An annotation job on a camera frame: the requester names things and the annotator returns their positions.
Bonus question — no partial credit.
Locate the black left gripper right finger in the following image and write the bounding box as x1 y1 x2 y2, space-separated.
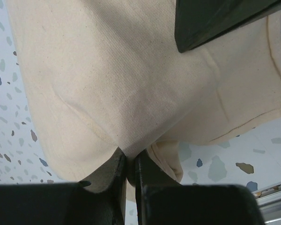
135 150 265 225

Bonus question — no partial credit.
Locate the aluminium rail frame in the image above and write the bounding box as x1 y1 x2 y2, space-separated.
253 183 281 225

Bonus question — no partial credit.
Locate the beige cloth mat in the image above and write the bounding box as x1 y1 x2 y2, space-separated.
6 0 281 182

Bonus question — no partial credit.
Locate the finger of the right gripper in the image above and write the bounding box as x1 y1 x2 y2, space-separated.
174 0 281 53

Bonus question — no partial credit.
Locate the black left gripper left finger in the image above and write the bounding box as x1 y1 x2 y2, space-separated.
0 149 126 225

